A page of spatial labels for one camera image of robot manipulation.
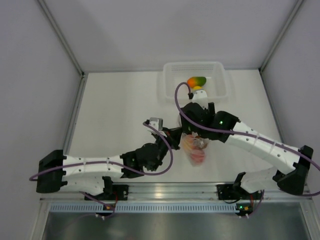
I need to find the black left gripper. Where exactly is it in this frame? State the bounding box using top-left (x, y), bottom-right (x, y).
top-left (150, 127), bottom-right (184, 173)

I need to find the orange peach fake fruit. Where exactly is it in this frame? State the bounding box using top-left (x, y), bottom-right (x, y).
top-left (181, 135), bottom-right (196, 153)

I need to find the clear zip top bag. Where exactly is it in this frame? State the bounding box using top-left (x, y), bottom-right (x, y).
top-left (180, 132), bottom-right (209, 167)

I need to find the yellow fake pepper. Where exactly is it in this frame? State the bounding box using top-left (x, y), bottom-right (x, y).
top-left (192, 86), bottom-right (203, 91)

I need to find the orange green fake mango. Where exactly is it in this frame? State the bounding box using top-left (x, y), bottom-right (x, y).
top-left (187, 76), bottom-right (207, 88)

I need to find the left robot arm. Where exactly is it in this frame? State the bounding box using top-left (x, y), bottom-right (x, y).
top-left (30, 126), bottom-right (183, 200)

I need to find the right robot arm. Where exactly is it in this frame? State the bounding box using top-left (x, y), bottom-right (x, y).
top-left (179, 102), bottom-right (314, 199)

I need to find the white plastic basket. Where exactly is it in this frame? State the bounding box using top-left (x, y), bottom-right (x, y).
top-left (162, 61), bottom-right (231, 103)

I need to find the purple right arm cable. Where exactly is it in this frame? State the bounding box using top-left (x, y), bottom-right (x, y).
top-left (174, 82), bottom-right (320, 197)

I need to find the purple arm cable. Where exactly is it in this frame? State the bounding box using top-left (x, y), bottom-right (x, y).
top-left (174, 82), bottom-right (320, 197)
top-left (29, 121), bottom-right (175, 182)

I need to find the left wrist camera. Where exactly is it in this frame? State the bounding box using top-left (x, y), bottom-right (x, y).
top-left (147, 117), bottom-right (163, 132)

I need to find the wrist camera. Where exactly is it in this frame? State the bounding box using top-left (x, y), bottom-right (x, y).
top-left (147, 117), bottom-right (163, 132)
top-left (190, 89), bottom-right (208, 109)

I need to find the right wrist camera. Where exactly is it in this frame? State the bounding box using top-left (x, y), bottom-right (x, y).
top-left (190, 89), bottom-right (208, 109)

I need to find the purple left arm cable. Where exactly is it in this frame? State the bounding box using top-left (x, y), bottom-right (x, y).
top-left (29, 121), bottom-right (175, 182)

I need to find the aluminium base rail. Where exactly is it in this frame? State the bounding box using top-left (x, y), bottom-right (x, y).
top-left (40, 182), bottom-right (311, 202)

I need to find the white slotted cable duct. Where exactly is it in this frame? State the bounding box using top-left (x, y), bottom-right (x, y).
top-left (50, 202), bottom-right (251, 213)

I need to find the aluminium frame rail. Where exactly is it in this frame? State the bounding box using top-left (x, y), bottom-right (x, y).
top-left (36, 0), bottom-right (85, 77)

